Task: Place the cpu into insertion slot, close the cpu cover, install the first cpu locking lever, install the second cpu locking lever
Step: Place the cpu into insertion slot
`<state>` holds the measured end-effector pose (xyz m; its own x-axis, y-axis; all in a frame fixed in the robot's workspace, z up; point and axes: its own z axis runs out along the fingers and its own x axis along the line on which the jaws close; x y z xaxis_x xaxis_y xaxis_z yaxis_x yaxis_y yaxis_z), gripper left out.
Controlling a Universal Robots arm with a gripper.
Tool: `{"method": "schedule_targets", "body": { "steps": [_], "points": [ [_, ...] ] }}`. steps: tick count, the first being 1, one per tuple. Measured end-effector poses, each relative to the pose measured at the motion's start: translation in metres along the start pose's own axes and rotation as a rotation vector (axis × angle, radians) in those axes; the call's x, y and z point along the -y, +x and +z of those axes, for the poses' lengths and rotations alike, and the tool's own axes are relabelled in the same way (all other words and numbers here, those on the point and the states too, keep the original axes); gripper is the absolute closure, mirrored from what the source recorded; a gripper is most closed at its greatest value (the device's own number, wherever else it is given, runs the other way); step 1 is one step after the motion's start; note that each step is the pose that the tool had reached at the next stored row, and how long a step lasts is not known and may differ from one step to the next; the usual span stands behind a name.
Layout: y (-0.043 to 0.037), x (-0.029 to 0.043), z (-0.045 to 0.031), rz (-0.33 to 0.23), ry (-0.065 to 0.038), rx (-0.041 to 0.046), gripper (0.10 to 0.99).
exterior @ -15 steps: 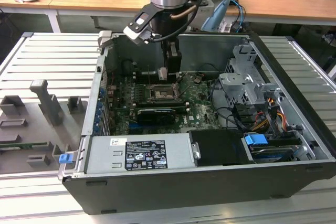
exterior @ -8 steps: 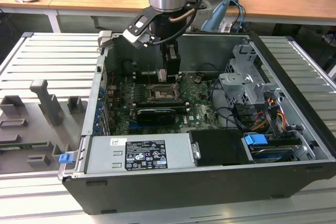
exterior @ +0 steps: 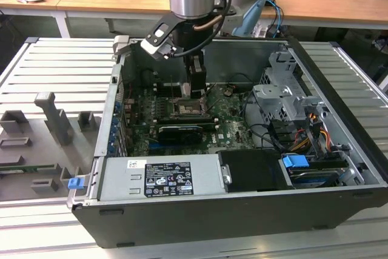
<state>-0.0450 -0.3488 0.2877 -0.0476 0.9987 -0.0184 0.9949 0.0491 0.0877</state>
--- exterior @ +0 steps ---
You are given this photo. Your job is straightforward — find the pale blue teach pendant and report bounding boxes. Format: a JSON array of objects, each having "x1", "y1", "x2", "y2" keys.
[{"x1": 232, "y1": 0, "x2": 267, "y2": 37}]

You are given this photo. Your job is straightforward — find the orange yellow power wires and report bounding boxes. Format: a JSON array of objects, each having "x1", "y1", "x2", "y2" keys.
[{"x1": 289, "y1": 113, "x2": 331, "y2": 153}]

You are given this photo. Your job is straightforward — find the black power supply label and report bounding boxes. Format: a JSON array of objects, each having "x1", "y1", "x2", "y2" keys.
[{"x1": 143, "y1": 161, "x2": 195, "y2": 196}]

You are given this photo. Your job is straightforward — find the grey power supply unit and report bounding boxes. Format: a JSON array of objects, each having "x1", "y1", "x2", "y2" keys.
[{"x1": 98, "y1": 153, "x2": 229, "y2": 202}]

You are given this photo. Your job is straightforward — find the grey parts rack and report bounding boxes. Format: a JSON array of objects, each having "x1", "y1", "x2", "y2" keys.
[{"x1": 0, "y1": 91, "x2": 102, "y2": 203}]

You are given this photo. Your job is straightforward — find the black graphics card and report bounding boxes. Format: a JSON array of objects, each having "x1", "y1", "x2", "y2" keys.
[{"x1": 156, "y1": 124, "x2": 204, "y2": 146}]

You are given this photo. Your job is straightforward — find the blue plastic case latch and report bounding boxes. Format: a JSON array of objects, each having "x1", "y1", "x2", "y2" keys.
[{"x1": 68, "y1": 177, "x2": 84, "y2": 190}]

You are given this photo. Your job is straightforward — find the green motherboard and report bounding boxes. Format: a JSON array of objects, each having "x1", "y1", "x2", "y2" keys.
[{"x1": 122, "y1": 82, "x2": 258, "y2": 156}]

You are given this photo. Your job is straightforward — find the metal socket cover frame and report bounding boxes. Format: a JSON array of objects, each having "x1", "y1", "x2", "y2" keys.
[{"x1": 181, "y1": 82, "x2": 193, "y2": 99}]

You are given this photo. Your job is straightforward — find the dark grey PC case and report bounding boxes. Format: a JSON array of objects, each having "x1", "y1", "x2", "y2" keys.
[{"x1": 71, "y1": 36, "x2": 388, "y2": 249}]

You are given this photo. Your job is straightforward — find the blue expansion slot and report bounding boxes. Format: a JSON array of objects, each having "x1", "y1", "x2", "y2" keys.
[{"x1": 147, "y1": 141, "x2": 171, "y2": 151}]

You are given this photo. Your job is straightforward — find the hard disk in blue carrier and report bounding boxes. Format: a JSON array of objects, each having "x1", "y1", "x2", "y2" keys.
[{"x1": 281, "y1": 154, "x2": 348, "y2": 189}]

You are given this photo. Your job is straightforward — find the green RAM stick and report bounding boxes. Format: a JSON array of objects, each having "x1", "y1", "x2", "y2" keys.
[{"x1": 0, "y1": 164, "x2": 55, "y2": 172}]

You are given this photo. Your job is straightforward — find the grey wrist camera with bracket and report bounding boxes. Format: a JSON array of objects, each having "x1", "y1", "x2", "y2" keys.
[{"x1": 139, "y1": 15, "x2": 186, "y2": 61}]

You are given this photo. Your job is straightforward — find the CPU socket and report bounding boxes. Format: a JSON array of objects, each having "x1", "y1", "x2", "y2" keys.
[{"x1": 169, "y1": 96, "x2": 212, "y2": 119}]

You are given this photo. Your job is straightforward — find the silver perforated drive cage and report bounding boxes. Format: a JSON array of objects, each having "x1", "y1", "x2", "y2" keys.
[{"x1": 250, "y1": 50, "x2": 330, "y2": 126}]

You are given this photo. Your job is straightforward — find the grey plastic case latch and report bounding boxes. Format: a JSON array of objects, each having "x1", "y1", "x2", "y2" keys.
[{"x1": 112, "y1": 35, "x2": 132, "y2": 57}]

